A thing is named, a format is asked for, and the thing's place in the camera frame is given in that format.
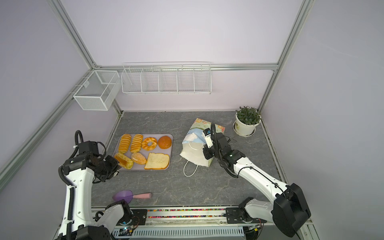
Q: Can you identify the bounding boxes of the fake long ridged bread roll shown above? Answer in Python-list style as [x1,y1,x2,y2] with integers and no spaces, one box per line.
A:
[114,152,134,170]

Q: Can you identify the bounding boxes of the paper bag with landscape print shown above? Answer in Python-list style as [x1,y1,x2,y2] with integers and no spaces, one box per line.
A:
[180,118,213,177]

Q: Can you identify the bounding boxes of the fake oval sugared bread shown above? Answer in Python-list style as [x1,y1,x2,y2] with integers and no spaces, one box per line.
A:
[131,152,147,165]

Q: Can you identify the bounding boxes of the fake yellow ridged bread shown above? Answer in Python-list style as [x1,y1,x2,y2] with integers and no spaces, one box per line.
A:
[130,134,144,153]
[118,134,132,154]

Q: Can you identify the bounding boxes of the fake braided ring bread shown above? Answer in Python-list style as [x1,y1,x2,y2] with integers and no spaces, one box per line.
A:
[142,137,158,151]

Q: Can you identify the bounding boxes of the fake toast slice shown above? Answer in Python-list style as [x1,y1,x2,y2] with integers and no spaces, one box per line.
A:
[144,153,170,170]

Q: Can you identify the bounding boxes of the round orange fake bun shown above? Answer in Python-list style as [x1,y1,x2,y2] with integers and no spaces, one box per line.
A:
[158,136,172,150]

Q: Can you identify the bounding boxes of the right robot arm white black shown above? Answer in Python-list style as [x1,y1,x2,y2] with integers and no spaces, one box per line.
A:
[203,133,311,238]

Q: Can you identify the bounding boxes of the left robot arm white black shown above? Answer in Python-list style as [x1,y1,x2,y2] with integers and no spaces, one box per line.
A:
[57,141,134,240]

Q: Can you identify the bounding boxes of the lavender cutting mat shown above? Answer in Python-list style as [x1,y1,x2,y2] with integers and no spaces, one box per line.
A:
[113,134,173,171]

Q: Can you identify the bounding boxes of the potted green plant white pot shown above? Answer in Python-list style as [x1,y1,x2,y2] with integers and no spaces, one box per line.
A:
[234,106,261,137]

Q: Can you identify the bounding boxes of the white mesh box basket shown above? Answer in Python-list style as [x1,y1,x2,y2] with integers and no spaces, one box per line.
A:
[74,70,122,111]

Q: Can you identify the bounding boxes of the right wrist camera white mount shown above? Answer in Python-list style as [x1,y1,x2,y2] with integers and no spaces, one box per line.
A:
[203,128,213,148]

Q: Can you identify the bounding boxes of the purple scoop with pink handle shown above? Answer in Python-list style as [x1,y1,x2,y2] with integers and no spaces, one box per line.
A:
[113,190,152,203]

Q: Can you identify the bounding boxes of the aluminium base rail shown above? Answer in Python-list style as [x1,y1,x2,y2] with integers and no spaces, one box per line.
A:
[56,204,314,230]

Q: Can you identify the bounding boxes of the white wire shelf basket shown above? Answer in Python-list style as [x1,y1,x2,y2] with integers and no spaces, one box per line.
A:
[121,62,212,95]

